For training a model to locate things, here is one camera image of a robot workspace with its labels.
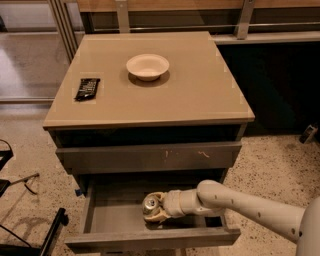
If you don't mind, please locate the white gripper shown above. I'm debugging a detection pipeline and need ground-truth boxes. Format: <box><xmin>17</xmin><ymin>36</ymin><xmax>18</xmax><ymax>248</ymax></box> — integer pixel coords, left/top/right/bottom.
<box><xmin>143</xmin><ymin>190</ymin><xmax>183</xmax><ymax>223</ymax></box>

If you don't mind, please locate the white green 7up can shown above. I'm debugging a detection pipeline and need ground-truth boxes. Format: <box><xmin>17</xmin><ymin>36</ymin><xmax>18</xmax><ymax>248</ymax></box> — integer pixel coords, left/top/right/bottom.
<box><xmin>142</xmin><ymin>195</ymin><xmax>160</xmax><ymax>216</ymax></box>

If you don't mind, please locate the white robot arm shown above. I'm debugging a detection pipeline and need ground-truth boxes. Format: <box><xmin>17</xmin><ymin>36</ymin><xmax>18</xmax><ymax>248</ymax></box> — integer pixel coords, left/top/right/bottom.
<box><xmin>142</xmin><ymin>180</ymin><xmax>320</xmax><ymax>256</ymax></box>

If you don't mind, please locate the grey open middle drawer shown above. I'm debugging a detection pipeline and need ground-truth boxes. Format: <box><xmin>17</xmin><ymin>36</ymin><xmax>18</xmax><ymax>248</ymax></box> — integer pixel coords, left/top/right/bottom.
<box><xmin>65</xmin><ymin>170</ymin><xmax>240</xmax><ymax>254</ymax></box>

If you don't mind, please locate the grey top drawer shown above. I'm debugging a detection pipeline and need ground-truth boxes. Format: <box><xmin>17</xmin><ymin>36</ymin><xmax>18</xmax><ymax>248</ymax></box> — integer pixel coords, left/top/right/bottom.
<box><xmin>56</xmin><ymin>141</ymin><xmax>242</xmax><ymax>175</ymax></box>

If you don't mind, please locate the beige top drawer cabinet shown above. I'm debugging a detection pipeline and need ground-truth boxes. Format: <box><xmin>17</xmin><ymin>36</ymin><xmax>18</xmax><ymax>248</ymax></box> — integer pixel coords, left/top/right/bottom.
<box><xmin>42</xmin><ymin>31</ymin><xmax>256</xmax><ymax>256</ymax></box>

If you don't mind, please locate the white paper bowl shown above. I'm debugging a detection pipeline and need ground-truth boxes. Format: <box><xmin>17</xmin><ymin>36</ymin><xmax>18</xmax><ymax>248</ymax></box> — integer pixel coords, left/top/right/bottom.
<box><xmin>126</xmin><ymin>54</ymin><xmax>170</xmax><ymax>81</ymax></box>

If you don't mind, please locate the small grey floor object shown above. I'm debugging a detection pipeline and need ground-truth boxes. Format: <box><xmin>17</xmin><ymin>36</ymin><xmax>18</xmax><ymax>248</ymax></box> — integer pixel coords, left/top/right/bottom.
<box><xmin>299</xmin><ymin>123</ymin><xmax>319</xmax><ymax>144</ymax></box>

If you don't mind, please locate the black chair frame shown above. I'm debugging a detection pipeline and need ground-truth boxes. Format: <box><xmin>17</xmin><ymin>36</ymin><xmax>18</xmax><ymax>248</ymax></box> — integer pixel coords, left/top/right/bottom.
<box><xmin>0</xmin><ymin>139</ymin><xmax>69</xmax><ymax>256</ymax></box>

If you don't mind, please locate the metal window frame rail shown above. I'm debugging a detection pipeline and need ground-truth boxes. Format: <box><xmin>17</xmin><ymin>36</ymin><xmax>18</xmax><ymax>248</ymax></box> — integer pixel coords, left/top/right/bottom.
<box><xmin>46</xmin><ymin>0</ymin><xmax>320</xmax><ymax>58</ymax></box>

